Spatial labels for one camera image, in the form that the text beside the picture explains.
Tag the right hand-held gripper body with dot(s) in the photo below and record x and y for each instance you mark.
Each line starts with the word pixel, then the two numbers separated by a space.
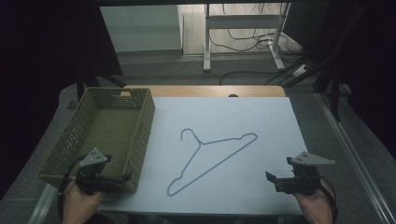
pixel 303 182

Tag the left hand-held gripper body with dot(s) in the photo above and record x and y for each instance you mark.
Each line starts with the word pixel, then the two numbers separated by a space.
pixel 90 174

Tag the olive green woven basket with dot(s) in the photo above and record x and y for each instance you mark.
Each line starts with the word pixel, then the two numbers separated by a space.
pixel 115 130

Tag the person's right hand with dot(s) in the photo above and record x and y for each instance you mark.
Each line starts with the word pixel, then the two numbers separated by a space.
pixel 314 208

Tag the person's left hand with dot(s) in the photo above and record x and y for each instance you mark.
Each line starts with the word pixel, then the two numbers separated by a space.
pixel 81 205

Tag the white table mat sheet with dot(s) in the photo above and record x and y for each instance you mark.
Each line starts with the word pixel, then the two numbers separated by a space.
pixel 224 115

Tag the black stand leg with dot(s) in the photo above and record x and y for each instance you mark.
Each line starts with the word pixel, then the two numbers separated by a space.
pixel 335 96

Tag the black round table knob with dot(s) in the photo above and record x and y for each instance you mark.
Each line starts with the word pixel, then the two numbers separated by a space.
pixel 233 95

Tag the white power strip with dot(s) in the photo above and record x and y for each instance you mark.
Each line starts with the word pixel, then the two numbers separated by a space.
pixel 300 70

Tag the wooden table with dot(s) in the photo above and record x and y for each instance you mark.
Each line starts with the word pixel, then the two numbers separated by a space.
pixel 202 90

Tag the black curtain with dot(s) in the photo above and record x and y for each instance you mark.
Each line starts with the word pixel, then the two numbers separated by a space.
pixel 367 62
pixel 46 62

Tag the white cabinet panel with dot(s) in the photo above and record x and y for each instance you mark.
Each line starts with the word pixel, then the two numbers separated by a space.
pixel 140 28

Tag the grey metal rail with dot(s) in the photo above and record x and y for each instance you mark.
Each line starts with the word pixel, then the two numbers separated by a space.
pixel 355 155

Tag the white metal desk frame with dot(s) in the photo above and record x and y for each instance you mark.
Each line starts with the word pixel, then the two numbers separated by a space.
pixel 243 21

